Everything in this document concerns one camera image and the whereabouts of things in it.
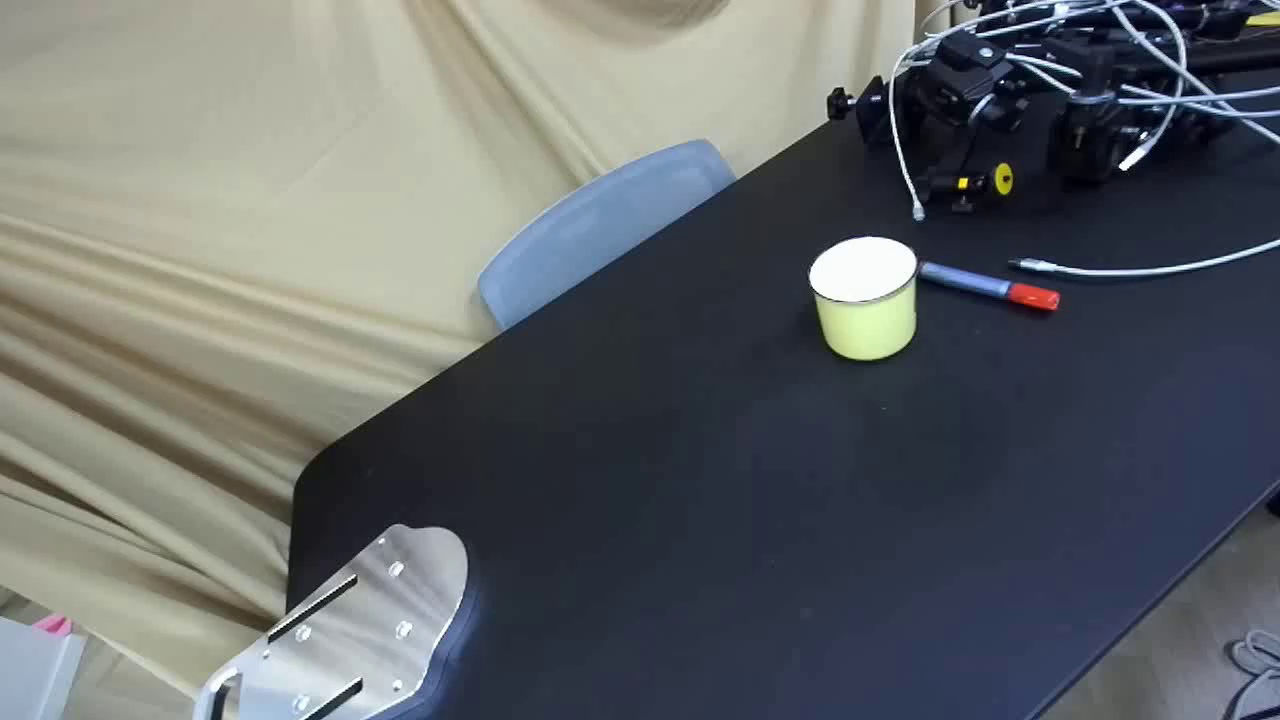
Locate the grey-blue chair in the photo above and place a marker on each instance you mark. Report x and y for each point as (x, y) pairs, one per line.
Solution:
(584, 234)

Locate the yellow enamel mug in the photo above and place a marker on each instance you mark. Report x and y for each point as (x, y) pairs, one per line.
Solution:
(867, 321)

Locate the grey chair base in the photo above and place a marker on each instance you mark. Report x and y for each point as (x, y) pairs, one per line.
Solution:
(1259, 674)

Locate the silver metal plate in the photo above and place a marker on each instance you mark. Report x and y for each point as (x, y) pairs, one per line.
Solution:
(361, 624)

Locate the black camera rig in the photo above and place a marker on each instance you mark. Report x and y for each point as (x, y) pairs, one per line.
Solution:
(984, 105)

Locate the yellow round knob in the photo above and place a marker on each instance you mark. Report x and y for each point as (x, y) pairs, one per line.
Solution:
(1001, 178)

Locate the white plastic box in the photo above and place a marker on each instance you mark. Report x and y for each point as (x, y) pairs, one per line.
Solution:
(32, 674)

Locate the grey marker with red cap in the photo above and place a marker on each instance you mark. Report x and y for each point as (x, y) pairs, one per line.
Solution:
(983, 281)

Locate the beige cloth backdrop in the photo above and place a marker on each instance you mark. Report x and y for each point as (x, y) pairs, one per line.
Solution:
(202, 264)

